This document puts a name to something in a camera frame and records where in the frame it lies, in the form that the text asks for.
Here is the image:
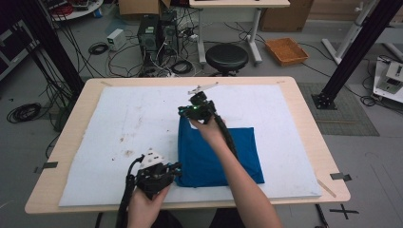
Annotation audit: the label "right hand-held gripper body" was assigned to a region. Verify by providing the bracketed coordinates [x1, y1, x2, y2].
[186, 82, 221, 124]

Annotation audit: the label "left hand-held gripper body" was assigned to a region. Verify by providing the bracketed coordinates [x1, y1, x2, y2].
[126, 147, 176, 200]

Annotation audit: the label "blue printed t-shirt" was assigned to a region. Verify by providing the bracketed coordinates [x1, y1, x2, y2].
[174, 116, 266, 189]

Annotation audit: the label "person's right hand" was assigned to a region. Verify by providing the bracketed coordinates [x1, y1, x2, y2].
[188, 115, 230, 150]

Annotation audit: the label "person's left hand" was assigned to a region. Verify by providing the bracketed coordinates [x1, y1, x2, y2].
[127, 184, 172, 224]

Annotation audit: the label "black round stool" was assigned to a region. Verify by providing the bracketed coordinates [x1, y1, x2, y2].
[204, 43, 250, 77]

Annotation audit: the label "white felt mat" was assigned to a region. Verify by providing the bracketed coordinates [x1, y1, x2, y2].
[58, 84, 323, 208]

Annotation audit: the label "person's dark clothed legs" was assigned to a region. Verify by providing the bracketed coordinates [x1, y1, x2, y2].
[151, 207, 249, 228]

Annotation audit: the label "black computer tower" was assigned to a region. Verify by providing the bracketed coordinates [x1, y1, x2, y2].
[137, 14, 160, 63]
[158, 9, 180, 57]

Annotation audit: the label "white power supply box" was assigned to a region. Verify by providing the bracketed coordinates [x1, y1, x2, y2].
[106, 28, 127, 52]

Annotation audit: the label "orange tray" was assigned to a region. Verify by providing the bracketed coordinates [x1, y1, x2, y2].
[264, 37, 310, 67]

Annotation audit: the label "black tape strip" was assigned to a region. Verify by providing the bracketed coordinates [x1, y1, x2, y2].
[329, 172, 353, 182]
[33, 161, 59, 174]

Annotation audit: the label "cardboard box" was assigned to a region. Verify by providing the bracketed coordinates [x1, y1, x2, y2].
[259, 0, 315, 33]
[118, 0, 172, 17]

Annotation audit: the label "white desk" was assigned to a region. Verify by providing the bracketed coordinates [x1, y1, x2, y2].
[188, 0, 291, 67]

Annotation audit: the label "grey floor mat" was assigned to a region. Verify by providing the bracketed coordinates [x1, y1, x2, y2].
[297, 82, 380, 138]

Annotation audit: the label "thin wooden stick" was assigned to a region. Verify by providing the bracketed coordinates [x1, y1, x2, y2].
[317, 179, 337, 199]

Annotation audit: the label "round white table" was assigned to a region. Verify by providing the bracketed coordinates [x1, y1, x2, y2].
[40, 0, 105, 22]

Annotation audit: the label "white metal stand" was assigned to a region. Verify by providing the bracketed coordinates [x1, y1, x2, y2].
[321, 0, 380, 66]

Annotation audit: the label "black tape cross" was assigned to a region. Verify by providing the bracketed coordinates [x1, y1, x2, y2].
[329, 203, 360, 220]

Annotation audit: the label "white device on board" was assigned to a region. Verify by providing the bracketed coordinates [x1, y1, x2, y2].
[373, 56, 403, 105]

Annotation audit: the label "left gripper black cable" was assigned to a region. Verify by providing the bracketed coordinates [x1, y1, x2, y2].
[115, 154, 146, 228]

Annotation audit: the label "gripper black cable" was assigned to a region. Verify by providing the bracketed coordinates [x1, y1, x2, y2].
[115, 154, 146, 228]
[213, 113, 240, 161]

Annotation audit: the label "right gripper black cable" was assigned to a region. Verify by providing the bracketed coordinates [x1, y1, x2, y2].
[213, 113, 240, 161]

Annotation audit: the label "coiled black cable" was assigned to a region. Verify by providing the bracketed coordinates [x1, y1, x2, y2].
[87, 42, 109, 56]
[170, 59, 194, 76]
[6, 102, 43, 124]

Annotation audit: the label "black aluminium post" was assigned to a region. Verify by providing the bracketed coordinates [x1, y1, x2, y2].
[311, 0, 403, 110]
[17, 0, 86, 98]

